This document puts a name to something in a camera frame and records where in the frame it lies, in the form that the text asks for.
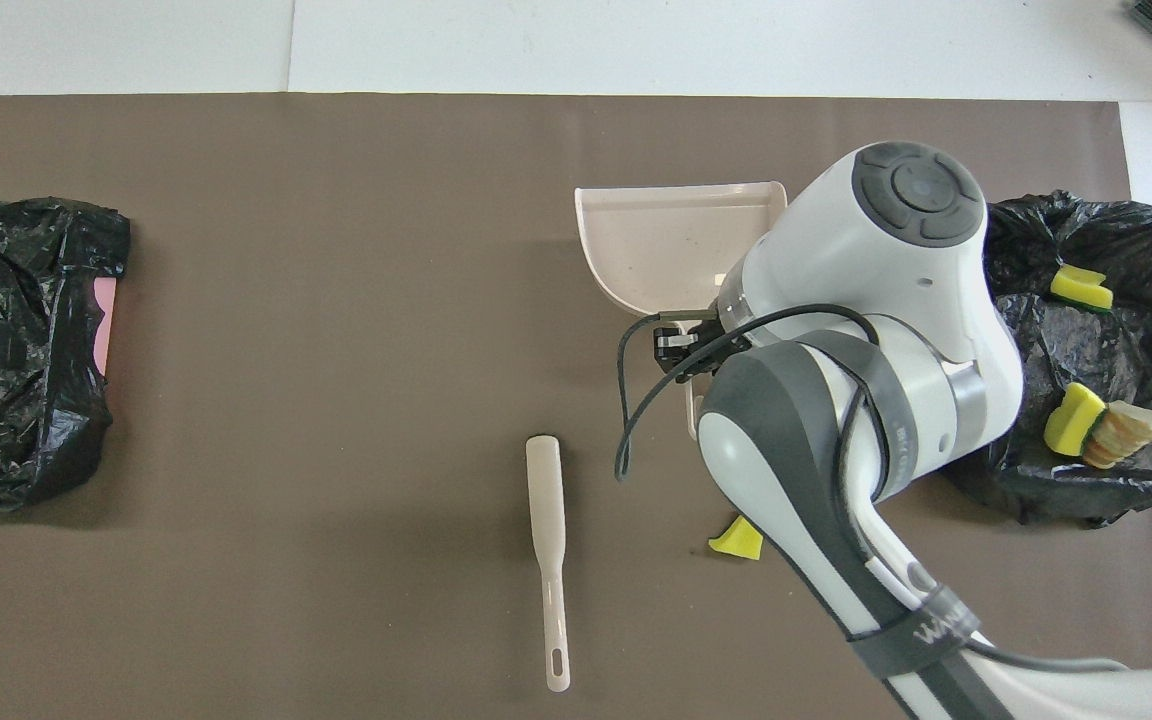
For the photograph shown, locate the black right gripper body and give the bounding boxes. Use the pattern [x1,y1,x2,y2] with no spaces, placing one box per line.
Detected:
[688,312,742,379]

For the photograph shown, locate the beige plastic dustpan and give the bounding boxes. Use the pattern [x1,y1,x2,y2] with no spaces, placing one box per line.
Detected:
[574,180,789,441]

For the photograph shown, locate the beige hand brush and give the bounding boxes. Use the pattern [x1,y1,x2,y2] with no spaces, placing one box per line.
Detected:
[525,434,572,694]

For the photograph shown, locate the yellow green sponge piece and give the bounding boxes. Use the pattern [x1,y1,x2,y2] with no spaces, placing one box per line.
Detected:
[1049,263,1116,314]
[1042,381,1108,459]

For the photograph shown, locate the striped orange beige sponge roll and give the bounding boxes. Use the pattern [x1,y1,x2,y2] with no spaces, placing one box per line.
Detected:
[1080,399,1152,471]

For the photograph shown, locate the pink bin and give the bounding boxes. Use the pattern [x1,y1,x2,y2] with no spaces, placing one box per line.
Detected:
[93,277,118,376]

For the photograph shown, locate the yellow wedge sponge piece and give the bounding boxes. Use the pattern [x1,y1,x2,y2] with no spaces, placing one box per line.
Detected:
[707,513,765,563]

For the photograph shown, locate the brown table mat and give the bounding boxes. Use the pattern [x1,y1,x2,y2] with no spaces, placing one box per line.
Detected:
[0,94,1152,720]

